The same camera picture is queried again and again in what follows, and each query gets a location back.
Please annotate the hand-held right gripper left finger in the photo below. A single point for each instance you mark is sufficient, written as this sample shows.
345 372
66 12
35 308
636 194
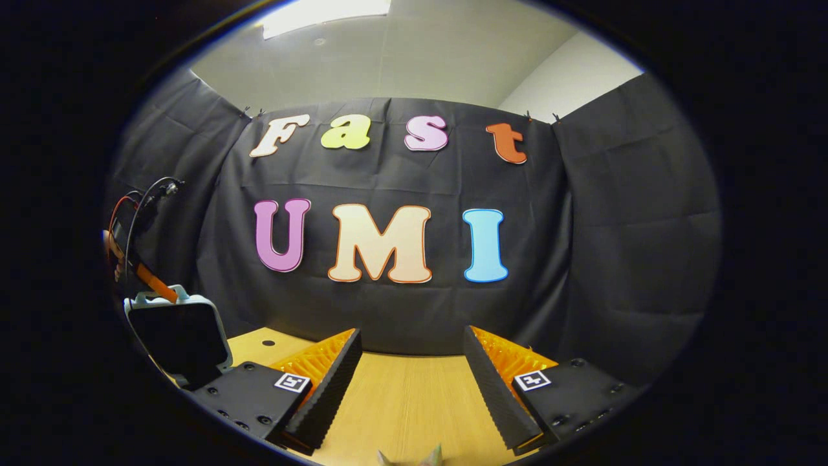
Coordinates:
326 401

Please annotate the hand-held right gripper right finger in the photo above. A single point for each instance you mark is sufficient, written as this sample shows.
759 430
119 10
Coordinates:
495 388

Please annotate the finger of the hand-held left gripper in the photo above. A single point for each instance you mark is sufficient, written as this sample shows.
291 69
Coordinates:
155 281

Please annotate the light blue small suitcase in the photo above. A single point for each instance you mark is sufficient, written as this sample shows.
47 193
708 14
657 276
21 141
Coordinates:
174 336

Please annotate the green white skin care tube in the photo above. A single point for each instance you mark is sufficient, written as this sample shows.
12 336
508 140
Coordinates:
433 456

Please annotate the black backdrop cloth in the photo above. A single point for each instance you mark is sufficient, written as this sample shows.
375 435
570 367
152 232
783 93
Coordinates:
614 226

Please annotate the ceiling light panel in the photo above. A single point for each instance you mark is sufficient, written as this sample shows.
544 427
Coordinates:
323 14

